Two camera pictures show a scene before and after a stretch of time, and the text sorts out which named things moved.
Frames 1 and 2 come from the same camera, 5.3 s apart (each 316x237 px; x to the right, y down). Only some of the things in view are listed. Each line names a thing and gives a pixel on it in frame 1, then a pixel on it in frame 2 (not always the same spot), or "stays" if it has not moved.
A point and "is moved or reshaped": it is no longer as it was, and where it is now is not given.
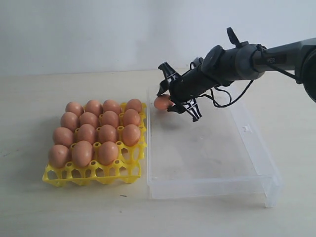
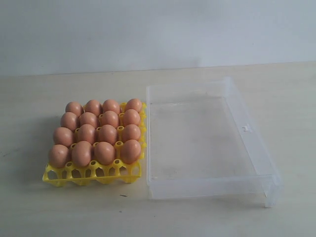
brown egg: x=82 y=153 stays
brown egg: x=163 y=101 to x=131 y=151
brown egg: x=109 y=117 stays
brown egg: x=108 y=152 is moved or reshaped
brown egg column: x=89 y=118 stays
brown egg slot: x=134 y=104 stays
